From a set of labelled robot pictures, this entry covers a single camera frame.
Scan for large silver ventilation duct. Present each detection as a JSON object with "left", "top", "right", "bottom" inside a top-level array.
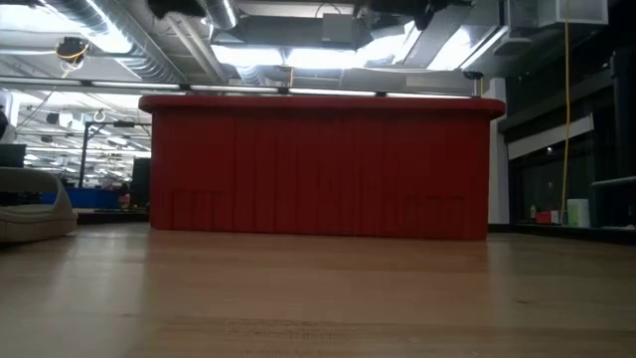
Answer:
[{"left": 42, "top": 0, "right": 188, "bottom": 85}]

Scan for black ceiling cable reel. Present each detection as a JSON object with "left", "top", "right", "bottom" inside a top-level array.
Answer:
[{"left": 54, "top": 36, "right": 90, "bottom": 66}]

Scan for small silver ventilation duct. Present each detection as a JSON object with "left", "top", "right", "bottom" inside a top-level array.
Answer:
[{"left": 201, "top": 0, "right": 240, "bottom": 31}]

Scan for black upright board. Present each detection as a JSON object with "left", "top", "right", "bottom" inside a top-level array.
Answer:
[{"left": 131, "top": 157, "right": 152, "bottom": 208}]

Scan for black flat monitor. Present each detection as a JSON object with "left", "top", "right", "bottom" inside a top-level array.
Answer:
[{"left": 0, "top": 143, "right": 27, "bottom": 169}]

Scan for grey metal rail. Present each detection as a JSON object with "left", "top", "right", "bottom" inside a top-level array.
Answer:
[{"left": 590, "top": 176, "right": 636, "bottom": 189}]

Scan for grey ceiling junction box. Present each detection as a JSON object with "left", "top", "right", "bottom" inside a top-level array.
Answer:
[{"left": 321, "top": 13, "right": 355, "bottom": 44}]

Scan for red plastic bin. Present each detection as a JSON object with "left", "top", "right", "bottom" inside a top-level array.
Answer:
[{"left": 137, "top": 93, "right": 507, "bottom": 243}]

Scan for white green container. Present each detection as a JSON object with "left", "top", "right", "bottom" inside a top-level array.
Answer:
[{"left": 565, "top": 198, "right": 591, "bottom": 229}]

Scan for long ceiling light bar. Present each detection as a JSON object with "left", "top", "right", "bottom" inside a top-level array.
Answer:
[{"left": 0, "top": 77, "right": 481, "bottom": 98}]

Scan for blue partition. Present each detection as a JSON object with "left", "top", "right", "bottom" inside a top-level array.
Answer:
[{"left": 40, "top": 187, "right": 121, "bottom": 210}]

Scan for black aluminium frame rails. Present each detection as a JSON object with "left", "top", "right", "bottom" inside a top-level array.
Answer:
[
  {"left": 74, "top": 207, "right": 151, "bottom": 224},
  {"left": 489, "top": 222, "right": 636, "bottom": 246}
]

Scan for yellow extension cable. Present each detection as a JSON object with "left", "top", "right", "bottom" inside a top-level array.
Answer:
[{"left": 559, "top": 0, "right": 572, "bottom": 225}]

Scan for black pole stand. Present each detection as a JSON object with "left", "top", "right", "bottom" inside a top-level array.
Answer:
[{"left": 78, "top": 120, "right": 153, "bottom": 190}]

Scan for grey slide sandal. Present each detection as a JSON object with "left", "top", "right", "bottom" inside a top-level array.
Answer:
[{"left": 0, "top": 167, "right": 80, "bottom": 244}]

